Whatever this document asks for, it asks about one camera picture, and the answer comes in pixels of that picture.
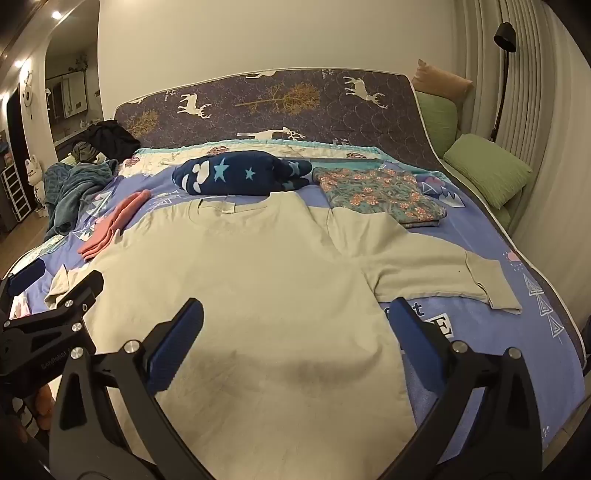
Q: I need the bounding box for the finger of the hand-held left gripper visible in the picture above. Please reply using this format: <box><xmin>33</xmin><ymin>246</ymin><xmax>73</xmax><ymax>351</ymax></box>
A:
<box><xmin>0</xmin><ymin>258</ymin><xmax>47</xmax><ymax>319</ymax></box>
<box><xmin>0</xmin><ymin>270</ymin><xmax>105</xmax><ymax>335</ymax></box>

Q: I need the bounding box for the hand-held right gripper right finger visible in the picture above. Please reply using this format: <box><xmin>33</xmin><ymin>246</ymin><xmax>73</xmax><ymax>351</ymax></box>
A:
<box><xmin>383</xmin><ymin>298</ymin><xmax>543</xmax><ymax>480</ymax></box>

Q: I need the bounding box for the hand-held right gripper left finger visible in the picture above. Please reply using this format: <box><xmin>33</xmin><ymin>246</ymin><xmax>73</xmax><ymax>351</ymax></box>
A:
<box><xmin>48</xmin><ymin>298</ymin><xmax>208</xmax><ymax>480</ymax></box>

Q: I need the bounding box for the beige t-shirt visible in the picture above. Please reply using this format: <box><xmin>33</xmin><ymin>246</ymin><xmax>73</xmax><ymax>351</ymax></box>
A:
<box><xmin>44</xmin><ymin>191</ymin><xmax>522</xmax><ymax>467</ymax></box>

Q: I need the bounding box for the pink folded cloth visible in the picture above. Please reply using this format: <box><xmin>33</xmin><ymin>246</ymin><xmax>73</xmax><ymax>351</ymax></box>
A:
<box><xmin>78</xmin><ymin>189</ymin><xmax>152</xmax><ymax>263</ymax></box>

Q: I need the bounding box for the white storage rack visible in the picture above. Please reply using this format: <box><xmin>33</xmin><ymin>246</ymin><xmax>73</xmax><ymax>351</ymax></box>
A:
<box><xmin>0</xmin><ymin>164</ymin><xmax>31</xmax><ymax>222</ymax></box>

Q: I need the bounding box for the white plush toy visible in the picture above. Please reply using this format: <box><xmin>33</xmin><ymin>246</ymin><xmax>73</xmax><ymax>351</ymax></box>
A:
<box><xmin>25</xmin><ymin>157</ymin><xmax>47</xmax><ymax>208</ymax></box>

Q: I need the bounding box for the teal blanket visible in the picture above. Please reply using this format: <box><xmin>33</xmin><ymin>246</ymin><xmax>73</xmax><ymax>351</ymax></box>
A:
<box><xmin>44</xmin><ymin>159</ymin><xmax>120</xmax><ymax>241</ymax></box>

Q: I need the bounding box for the blue printed bed sheet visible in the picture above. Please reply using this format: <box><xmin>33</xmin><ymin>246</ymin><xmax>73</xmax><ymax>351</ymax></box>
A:
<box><xmin>9</xmin><ymin>141</ymin><xmax>580</xmax><ymax>467</ymax></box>

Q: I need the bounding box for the grey striped cloth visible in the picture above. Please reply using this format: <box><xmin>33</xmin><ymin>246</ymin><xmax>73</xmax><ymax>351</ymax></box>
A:
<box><xmin>71</xmin><ymin>142</ymin><xmax>100</xmax><ymax>163</ymax></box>

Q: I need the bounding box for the floral folded cloth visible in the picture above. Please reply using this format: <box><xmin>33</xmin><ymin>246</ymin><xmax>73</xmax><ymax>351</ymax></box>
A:
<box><xmin>312</xmin><ymin>167</ymin><xmax>448</xmax><ymax>229</ymax></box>

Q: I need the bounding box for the black clothing pile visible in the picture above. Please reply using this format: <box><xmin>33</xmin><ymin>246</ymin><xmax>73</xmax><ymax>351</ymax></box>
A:
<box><xmin>83</xmin><ymin>119</ymin><xmax>141</xmax><ymax>158</ymax></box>

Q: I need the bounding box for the navy star-printed folded cloth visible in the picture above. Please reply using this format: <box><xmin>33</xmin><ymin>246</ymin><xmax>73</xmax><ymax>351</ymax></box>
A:
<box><xmin>172</xmin><ymin>150</ymin><xmax>314</xmax><ymax>195</ymax></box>

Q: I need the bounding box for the large green pillow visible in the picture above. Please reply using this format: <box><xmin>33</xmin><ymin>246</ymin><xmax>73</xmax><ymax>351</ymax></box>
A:
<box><xmin>442</xmin><ymin>134</ymin><xmax>534</xmax><ymax>209</ymax></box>

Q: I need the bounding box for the small green pillow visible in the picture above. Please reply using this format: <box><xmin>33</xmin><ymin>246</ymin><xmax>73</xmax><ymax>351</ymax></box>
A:
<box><xmin>413</xmin><ymin>90</ymin><xmax>459</xmax><ymax>158</ymax></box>

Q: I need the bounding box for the deer-printed dark mattress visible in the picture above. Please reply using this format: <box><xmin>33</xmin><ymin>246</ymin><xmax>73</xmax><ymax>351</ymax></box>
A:
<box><xmin>113</xmin><ymin>69</ymin><xmax>591</xmax><ymax>365</ymax></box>

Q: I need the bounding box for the tan pillow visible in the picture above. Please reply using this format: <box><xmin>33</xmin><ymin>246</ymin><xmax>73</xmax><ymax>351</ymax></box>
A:
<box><xmin>411</xmin><ymin>58</ymin><xmax>474</xmax><ymax>103</ymax></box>

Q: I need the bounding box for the white pleated curtain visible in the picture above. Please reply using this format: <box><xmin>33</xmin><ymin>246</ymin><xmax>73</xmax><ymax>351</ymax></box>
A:
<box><xmin>455</xmin><ymin>0</ymin><xmax>591</xmax><ymax>259</ymax></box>

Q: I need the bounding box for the black floor lamp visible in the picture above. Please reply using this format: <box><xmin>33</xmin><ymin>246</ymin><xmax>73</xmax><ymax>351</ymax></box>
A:
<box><xmin>489</xmin><ymin>22</ymin><xmax>518</xmax><ymax>143</ymax></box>

